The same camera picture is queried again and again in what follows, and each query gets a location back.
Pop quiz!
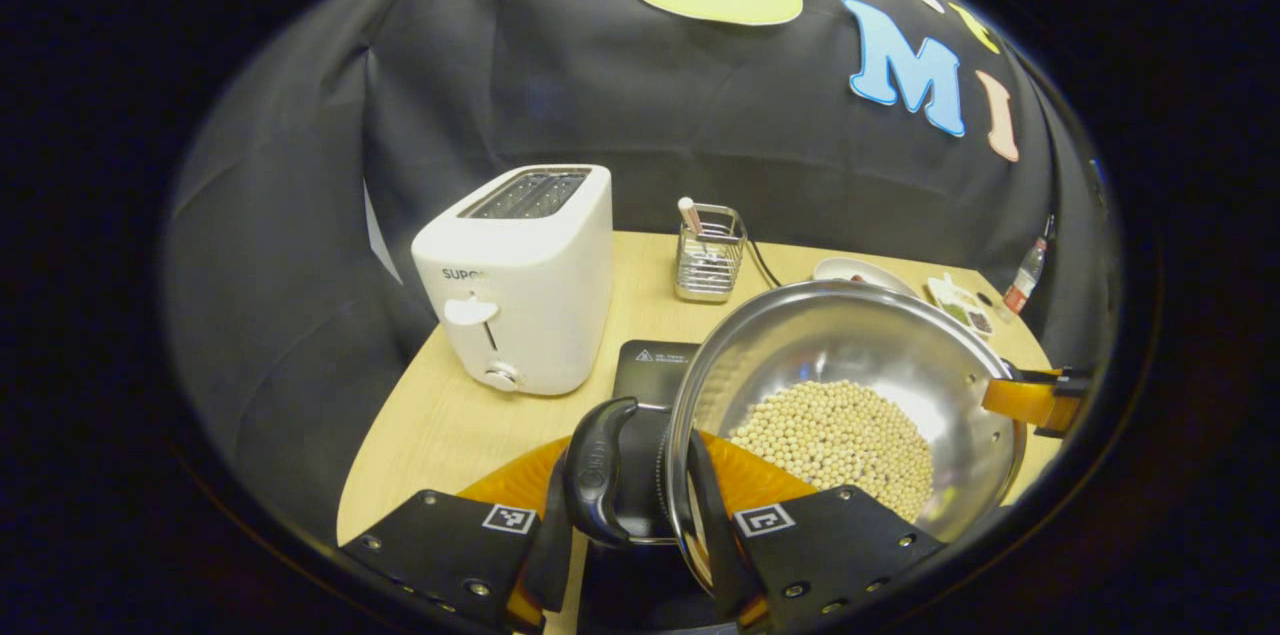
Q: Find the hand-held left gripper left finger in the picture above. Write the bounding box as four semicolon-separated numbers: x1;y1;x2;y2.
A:
340;435;601;632

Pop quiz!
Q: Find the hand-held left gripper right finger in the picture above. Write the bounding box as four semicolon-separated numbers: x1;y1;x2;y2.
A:
685;430;946;632

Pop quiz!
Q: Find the stainless steel pot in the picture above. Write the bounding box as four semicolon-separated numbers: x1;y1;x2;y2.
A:
562;279;1028;616

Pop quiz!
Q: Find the black induction cooktop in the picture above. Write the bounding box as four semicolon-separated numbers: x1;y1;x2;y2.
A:
575;340;746;632

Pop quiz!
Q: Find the pile of soybeans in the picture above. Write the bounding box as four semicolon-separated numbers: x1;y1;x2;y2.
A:
728;380;935;522

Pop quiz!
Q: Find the red label plastic bottle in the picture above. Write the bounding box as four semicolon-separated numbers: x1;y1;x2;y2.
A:
1003;215;1056;316

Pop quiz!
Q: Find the white divided bean dish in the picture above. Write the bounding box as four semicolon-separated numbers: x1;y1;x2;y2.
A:
925;273;996;339

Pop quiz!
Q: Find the white round plate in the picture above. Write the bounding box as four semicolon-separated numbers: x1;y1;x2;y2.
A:
812;257;916;297

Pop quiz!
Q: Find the white toaster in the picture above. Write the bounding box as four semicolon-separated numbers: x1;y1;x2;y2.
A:
411;164;614;397

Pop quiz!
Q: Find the black power cable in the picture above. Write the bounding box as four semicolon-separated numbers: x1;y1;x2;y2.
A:
745;240;784;290

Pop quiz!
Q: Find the metal wire utensil holder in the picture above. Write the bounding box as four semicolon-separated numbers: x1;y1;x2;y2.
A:
674;203;748;304

